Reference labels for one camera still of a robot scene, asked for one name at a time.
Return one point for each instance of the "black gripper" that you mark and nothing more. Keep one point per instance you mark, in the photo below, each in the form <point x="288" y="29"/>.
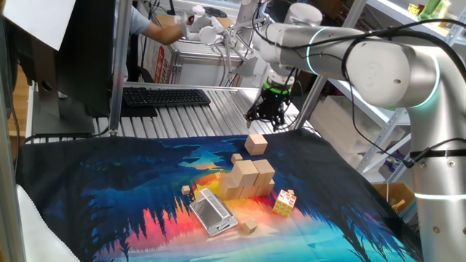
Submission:
<point x="272" y="105"/>

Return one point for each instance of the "person forearm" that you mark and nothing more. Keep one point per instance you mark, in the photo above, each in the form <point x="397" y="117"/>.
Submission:
<point x="164" y="34"/>

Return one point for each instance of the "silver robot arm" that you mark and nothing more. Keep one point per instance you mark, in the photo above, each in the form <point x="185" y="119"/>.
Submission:
<point x="382" y="69"/>

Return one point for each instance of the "small wooden cube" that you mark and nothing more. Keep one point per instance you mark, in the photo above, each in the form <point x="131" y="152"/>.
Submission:
<point x="236" y="157"/>
<point x="291" y="191"/>
<point x="185" y="190"/>
<point x="249" y="227"/>

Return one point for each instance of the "white foam pieces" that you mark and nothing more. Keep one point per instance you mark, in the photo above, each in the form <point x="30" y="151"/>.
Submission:
<point x="338" y="123"/>

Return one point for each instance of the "Rubik's cube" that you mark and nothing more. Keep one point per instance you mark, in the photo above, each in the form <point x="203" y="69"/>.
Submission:
<point x="284" y="203"/>

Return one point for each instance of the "black keyboard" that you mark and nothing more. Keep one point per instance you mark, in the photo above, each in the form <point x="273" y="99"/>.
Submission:
<point x="164" y="97"/>

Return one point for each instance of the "silver metal mesh holder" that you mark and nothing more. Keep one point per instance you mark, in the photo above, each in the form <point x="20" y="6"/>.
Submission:
<point x="211" y="216"/>

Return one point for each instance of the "black round disc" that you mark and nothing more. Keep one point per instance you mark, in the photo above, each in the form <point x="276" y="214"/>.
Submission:
<point x="216" y="12"/>

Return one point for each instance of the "cardboard box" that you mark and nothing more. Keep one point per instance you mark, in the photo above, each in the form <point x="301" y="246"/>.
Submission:
<point x="397" y="193"/>

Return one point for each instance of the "person in blue shirt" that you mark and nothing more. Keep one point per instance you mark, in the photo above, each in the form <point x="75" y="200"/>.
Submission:
<point x="138" y="22"/>

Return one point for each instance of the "white metal shelf rack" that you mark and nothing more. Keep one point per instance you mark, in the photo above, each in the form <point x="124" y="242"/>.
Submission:
<point x="400" y="20"/>

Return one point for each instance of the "colourful forest print cloth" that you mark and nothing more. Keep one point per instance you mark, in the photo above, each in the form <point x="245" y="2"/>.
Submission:
<point x="109" y="189"/>

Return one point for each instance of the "black computer monitor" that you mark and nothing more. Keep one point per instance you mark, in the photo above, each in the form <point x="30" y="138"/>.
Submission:
<point x="87" y="54"/>

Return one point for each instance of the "green yellow bottles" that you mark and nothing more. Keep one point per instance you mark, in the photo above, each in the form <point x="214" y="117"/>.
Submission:
<point x="431" y="9"/>

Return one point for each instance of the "white paper sheet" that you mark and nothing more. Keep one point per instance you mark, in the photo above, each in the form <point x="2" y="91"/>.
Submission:
<point x="40" y="18"/>

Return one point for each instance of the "aluminium vertical post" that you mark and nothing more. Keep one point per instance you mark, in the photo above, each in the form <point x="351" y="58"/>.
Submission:
<point x="120" y="72"/>

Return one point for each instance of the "grey frame post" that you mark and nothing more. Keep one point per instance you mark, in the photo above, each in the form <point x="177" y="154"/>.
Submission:
<point x="9" y="200"/>

